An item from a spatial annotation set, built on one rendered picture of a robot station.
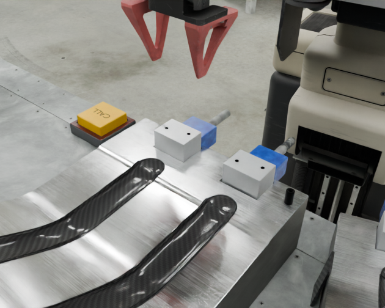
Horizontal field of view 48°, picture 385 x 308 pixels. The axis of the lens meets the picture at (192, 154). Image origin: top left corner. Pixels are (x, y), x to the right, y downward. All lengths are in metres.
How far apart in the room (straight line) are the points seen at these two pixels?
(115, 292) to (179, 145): 0.20
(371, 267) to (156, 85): 2.19
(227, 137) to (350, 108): 1.32
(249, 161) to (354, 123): 0.39
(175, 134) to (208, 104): 1.86
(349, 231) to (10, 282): 0.36
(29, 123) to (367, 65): 0.61
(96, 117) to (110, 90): 1.83
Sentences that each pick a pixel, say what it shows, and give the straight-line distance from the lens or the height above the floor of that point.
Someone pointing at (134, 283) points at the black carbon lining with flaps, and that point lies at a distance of 0.44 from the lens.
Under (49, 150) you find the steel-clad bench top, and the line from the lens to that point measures 0.75.
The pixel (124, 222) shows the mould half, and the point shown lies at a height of 0.88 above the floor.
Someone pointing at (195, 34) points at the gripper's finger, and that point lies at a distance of 0.44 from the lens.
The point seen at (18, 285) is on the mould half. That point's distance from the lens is 0.40.
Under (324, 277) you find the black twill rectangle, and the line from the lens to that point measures 0.50.
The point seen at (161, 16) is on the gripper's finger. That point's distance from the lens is 0.53.
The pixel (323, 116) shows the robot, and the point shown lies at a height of 0.79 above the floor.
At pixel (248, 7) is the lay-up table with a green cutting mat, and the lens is 3.71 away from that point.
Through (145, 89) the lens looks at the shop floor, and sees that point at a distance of 2.55.
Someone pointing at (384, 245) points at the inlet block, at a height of 0.86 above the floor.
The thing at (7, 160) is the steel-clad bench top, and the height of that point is 0.80.
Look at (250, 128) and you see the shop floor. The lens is 2.22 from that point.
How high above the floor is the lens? 1.23
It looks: 37 degrees down
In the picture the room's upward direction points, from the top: 1 degrees clockwise
